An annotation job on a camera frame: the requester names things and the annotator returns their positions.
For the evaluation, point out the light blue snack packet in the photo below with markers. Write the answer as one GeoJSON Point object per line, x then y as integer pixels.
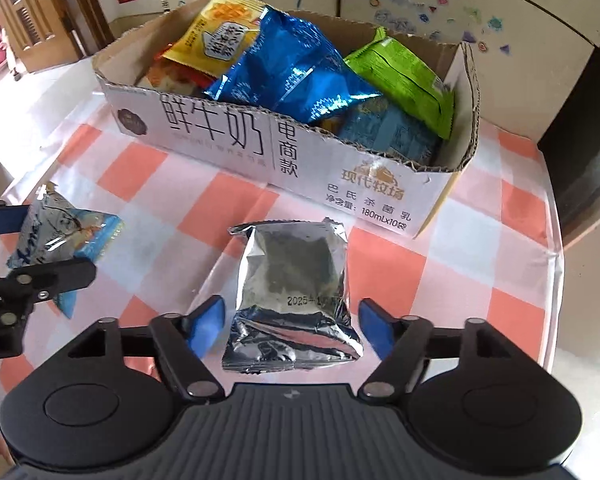
{"type": "Point", "coordinates": [385, 130]}

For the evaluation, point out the orange checked tablecloth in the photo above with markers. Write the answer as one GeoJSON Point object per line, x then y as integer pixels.
{"type": "Point", "coordinates": [480, 270]}

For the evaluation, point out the brown wooden door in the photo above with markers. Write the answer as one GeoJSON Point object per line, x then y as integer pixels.
{"type": "Point", "coordinates": [40, 15]}

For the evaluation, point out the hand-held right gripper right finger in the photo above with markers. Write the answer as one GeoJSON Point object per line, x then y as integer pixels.
{"type": "Point", "coordinates": [375, 327]}

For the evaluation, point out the cream snack packet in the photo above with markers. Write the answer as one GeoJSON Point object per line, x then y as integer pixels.
{"type": "Point", "coordinates": [172, 77]}

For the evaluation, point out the dark grey cabinet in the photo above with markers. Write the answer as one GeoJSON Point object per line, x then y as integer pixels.
{"type": "Point", "coordinates": [590, 160]}

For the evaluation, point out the silver foil snack packet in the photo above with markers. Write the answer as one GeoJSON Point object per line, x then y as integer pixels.
{"type": "Point", "coordinates": [295, 270]}

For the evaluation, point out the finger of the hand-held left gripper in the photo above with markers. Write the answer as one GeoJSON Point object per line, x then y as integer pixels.
{"type": "Point", "coordinates": [5, 217]}
{"type": "Point", "coordinates": [55, 275]}

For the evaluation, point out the green snack packet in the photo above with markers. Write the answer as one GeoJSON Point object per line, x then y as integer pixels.
{"type": "Point", "coordinates": [400, 75]}

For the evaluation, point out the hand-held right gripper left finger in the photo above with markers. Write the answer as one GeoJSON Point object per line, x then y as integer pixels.
{"type": "Point", "coordinates": [205, 325]}

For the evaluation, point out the yellow snack packet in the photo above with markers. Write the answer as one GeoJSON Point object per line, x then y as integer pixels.
{"type": "Point", "coordinates": [215, 35]}

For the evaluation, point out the blue foil snack packet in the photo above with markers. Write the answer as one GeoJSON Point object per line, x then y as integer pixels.
{"type": "Point", "coordinates": [290, 70]}

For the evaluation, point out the white and blue snack packet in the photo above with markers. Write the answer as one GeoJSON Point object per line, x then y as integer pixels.
{"type": "Point", "coordinates": [45, 230]}

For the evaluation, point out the white cardboard box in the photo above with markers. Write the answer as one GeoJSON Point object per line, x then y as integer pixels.
{"type": "Point", "coordinates": [230, 135]}

